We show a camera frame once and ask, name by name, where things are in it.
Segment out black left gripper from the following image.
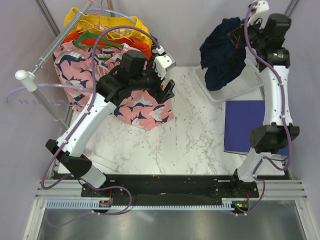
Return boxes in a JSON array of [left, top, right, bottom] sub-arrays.
[[131, 56, 175, 104]]

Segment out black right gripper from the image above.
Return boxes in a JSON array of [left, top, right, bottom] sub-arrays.
[[228, 16, 267, 51]]

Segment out navy blue shorts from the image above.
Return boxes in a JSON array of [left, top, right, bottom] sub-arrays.
[[199, 17, 246, 92]]

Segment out translucent lilac hanger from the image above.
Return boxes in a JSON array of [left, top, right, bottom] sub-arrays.
[[5, 83, 93, 107]]

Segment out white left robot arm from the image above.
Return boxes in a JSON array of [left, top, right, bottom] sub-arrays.
[[45, 50, 176, 197]]

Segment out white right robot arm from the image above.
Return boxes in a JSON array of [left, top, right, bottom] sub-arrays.
[[151, 13, 300, 197]]

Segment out yellow shorts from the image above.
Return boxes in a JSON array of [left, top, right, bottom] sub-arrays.
[[70, 14, 153, 47]]

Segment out pink shark print shorts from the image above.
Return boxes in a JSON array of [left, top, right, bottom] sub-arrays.
[[52, 41, 174, 130]]

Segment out green hanger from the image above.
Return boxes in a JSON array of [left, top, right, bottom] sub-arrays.
[[68, 31, 125, 60]]

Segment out orange shorts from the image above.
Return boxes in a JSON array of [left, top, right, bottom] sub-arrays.
[[52, 31, 152, 75]]

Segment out light blue hanger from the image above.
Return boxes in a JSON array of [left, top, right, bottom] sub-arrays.
[[87, 7, 137, 23]]

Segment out white plastic basket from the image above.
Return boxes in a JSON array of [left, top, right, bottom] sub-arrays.
[[193, 58, 263, 105]]

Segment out blue binder folder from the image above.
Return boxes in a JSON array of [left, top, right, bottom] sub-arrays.
[[223, 99, 290, 157]]

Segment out silver clothes rack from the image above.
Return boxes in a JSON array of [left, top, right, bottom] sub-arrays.
[[14, 0, 118, 173]]

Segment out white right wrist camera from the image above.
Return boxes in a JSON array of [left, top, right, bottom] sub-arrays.
[[248, 0, 270, 25]]

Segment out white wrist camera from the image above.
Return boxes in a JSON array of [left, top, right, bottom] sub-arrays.
[[153, 45, 176, 80], [248, 0, 270, 25]]

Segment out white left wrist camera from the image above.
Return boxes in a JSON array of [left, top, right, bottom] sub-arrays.
[[153, 45, 176, 80]]

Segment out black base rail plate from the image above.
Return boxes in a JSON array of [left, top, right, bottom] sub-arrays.
[[52, 173, 292, 207]]

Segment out pink wire hanger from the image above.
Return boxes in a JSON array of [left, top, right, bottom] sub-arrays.
[[76, 0, 137, 34]]

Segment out light blue cable duct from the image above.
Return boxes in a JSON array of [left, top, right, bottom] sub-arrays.
[[46, 199, 236, 211]]

